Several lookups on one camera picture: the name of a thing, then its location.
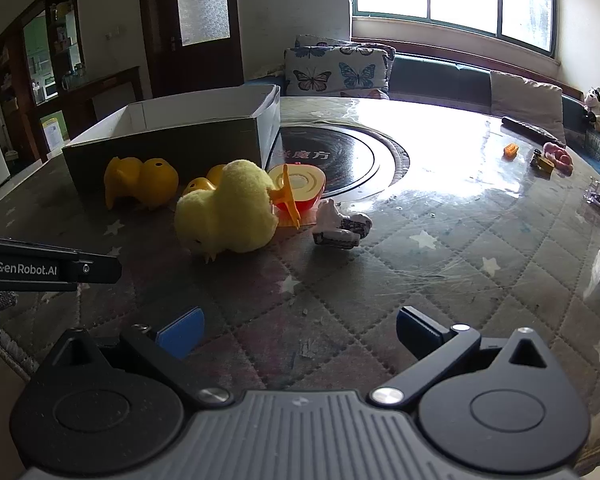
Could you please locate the black remote control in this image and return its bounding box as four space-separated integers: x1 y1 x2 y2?
501 116 567 147

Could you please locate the dark wooden door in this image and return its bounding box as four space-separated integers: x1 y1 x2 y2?
137 0 245 99

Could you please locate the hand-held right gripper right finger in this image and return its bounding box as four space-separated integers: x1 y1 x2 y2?
371 306 556 407

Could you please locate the dark wooden cabinet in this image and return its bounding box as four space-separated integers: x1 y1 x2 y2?
0 0 87 163

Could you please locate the pink toy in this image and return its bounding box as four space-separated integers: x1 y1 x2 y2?
543 141 574 174

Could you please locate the butterfly print pillow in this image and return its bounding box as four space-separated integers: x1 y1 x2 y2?
284 45 390 98
295 34 397 68

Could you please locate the grey white cardboard box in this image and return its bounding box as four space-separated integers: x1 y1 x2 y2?
61 85 282 202

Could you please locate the yellow plush chick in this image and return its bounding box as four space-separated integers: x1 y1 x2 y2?
174 159 279 264

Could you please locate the dark wooden sideboard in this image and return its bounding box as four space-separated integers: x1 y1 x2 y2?
61 66 144 133

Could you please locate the dark green sofa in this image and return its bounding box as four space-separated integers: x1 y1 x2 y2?
387 52 586 133

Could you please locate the blue cushion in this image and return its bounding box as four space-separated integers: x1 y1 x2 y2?
242 76 287 97

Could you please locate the yellow rubber duck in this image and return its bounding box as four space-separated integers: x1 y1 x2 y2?
104 156 179 211
182 164 227 197

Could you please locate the white green carton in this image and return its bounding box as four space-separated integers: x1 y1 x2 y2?
40 110 64 154

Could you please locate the red yellow plastic toy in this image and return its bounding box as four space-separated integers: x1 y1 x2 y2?
267 162 327 231

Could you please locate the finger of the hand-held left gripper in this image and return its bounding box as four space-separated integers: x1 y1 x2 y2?
0 237 123 292

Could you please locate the small yellow black toy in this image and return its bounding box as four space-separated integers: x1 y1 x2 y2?
530 150 556 176

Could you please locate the black round table plate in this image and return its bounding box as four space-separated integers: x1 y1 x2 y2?
274 125 411 199

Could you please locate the grey cushion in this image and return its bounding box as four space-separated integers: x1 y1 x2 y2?
490 70 566 143

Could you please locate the plush cow toy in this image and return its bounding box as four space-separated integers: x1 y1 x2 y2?
581 87 600 127

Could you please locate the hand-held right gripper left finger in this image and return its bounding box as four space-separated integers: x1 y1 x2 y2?
42 307 233 406

